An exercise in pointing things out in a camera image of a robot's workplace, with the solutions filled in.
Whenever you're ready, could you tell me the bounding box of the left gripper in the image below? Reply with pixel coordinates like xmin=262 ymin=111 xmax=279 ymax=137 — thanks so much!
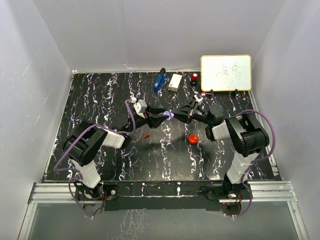
xmin=125 ymin=103 xmax=169 ymax=135

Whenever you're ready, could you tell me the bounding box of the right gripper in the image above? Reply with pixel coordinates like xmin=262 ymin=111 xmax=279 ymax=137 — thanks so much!
xmin=171 ymin=99 xmax=212 ymax=125

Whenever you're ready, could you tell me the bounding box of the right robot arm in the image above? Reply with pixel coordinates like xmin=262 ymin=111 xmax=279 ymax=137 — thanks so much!
xmin=172 ymin=99 xmax=270 ymax=199

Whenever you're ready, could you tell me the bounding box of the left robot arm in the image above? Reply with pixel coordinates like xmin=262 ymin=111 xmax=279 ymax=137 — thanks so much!
xmin=62 ymin=106 xmax=169 ymax=200

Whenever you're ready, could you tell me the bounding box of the white and green box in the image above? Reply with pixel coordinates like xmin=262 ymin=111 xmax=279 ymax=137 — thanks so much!
xmin=168 ymin=73 xmax=182 ymax=92

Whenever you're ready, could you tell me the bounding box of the blue stapler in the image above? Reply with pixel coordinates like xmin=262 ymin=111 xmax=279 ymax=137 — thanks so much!
xmin=153 ymin=67 xmax=167 ymax=92

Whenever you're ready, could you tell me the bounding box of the red button device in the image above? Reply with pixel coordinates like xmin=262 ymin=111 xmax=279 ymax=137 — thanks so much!
xmin=190 ymin=72 xmax=199 ymax=86

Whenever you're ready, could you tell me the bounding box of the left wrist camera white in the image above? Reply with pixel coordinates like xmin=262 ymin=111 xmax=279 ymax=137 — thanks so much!
xmin=130 ymin=97 xmax=147 ymax=119

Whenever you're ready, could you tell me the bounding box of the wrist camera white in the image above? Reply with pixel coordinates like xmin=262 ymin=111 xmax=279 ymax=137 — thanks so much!
xmin=130 ymin=97 xmax=147 ymax=119
xmin=193 ymin=92 xmax=206 ymax=105

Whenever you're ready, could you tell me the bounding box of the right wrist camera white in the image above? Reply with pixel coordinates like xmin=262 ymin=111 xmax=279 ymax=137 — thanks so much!
xmin=193 ymin=92 xmax=206 ymax=105

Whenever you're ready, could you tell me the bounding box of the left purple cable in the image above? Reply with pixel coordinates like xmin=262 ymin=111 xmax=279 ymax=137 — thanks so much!
xmin=53 ymin=98 xmax=137 ymax=218

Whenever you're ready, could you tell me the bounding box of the purple cable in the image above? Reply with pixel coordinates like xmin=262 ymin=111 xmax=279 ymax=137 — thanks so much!
xmin=53 ymin=98 xmax=137 ymax=218
xmin=203 ymin=92 xmax=277 ymax=217

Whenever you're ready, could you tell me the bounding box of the white whiteboard with wooden frame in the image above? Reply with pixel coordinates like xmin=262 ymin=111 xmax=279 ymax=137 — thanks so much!
xmin=200 ymin=54 xmax=252 ymax=92

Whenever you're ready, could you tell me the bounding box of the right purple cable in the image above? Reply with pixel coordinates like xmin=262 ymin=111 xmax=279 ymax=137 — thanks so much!
xmin=203 ymin=92 xmax=277 ymax=217

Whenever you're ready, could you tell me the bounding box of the aluminium frame rail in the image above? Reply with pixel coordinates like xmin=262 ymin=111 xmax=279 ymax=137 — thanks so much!
xmin=18 ymin=180 xmax=309 ymax=240

